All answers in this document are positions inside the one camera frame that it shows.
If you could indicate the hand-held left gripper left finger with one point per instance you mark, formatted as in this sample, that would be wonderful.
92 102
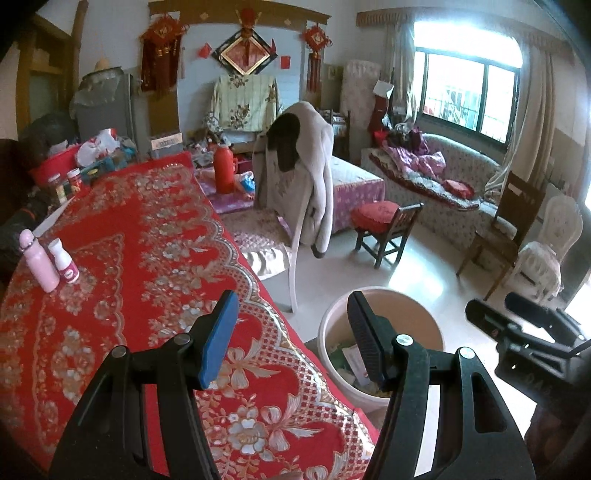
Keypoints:
219 341

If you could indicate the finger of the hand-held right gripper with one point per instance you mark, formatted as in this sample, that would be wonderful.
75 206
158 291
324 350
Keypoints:
489 321
531 309

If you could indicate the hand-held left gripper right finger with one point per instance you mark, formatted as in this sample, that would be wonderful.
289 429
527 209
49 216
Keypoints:
369 341

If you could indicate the stacked white plastic chairs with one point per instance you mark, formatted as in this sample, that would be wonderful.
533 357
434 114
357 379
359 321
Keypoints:
549 258

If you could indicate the white plastic chair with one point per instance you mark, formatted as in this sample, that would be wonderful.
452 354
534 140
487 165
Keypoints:
293 277

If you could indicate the small wooden stool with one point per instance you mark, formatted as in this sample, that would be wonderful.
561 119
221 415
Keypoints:
392 235

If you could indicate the floral chair seat cushion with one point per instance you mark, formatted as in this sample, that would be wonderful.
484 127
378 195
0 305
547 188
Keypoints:
263 240

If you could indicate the tall wooden chair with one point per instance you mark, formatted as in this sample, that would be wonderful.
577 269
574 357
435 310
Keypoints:
517 198

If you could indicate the round red cushion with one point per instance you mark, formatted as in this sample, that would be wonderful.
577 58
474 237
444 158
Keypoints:
374 217

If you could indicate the red floral tablecloth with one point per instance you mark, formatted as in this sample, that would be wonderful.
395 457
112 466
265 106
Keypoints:
138 230

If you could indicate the floral sofa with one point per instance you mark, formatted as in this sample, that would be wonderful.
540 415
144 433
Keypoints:
471 166

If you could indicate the red trimmed sofa blanket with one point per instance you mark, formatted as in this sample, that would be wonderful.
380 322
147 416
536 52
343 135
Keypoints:
415 182

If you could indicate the blue plastic bag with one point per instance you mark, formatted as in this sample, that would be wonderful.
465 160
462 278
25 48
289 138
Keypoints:
247 182

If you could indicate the red thermos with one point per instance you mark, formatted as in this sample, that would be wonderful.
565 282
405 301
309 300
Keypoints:
225 170

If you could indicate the white pill bottle pink label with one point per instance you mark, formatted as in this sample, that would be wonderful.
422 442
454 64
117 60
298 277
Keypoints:
64 265

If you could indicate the pink clothes pile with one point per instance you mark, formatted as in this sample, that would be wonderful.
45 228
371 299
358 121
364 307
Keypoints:
415 157

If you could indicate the long beige curtain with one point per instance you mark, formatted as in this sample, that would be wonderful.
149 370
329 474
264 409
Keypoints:
535 115

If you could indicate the flat cardboard box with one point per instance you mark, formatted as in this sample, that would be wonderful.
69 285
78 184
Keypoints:
166 145

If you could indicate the white flat strip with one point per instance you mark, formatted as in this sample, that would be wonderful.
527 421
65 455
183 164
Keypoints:
51 220

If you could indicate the teal carton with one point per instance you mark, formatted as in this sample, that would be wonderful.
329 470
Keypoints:
101 166

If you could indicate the dark brown garment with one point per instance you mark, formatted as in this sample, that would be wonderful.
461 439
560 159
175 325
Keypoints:
284 138

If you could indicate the red cloth bag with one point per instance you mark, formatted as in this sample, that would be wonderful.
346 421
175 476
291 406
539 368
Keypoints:
378 117

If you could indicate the white plastic bag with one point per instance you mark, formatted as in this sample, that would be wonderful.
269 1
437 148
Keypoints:
94 147

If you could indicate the window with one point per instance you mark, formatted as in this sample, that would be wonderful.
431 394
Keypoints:
461 87

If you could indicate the red plastic basin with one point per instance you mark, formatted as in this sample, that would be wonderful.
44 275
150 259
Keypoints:
53 168

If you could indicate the floral checked cloth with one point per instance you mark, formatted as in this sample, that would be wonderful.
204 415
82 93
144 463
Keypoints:
244 101

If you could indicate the floral rolled mattress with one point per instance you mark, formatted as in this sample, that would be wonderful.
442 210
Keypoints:
360 87

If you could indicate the grey refrigerator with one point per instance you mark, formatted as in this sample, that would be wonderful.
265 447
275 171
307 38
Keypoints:
106 110

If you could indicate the black plastic bag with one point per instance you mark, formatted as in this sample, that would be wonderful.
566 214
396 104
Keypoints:
46 134

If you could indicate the straw hat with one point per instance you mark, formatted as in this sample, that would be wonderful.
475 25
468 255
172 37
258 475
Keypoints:
104 65

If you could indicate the wooden cabinet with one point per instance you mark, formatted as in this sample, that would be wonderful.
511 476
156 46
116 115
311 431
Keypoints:
46 60

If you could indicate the diamond framed wall decoration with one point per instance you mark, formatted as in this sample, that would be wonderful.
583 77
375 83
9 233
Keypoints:
244 53

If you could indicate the large red knot wall hanging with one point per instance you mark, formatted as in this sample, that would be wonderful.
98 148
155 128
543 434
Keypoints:
161 50

